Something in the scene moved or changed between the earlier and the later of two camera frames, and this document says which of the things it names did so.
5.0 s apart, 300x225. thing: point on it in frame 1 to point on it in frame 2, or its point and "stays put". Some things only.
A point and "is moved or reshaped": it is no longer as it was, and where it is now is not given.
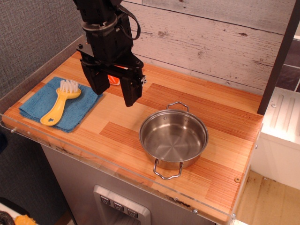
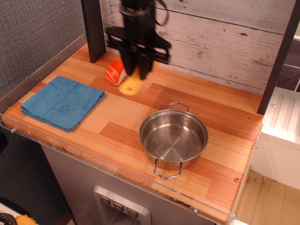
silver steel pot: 175,138 stays put
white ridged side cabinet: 277,149 stays put
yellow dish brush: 68,89 is moved or reshaped
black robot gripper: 108,49 to 138,41
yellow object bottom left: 24,220 stays put
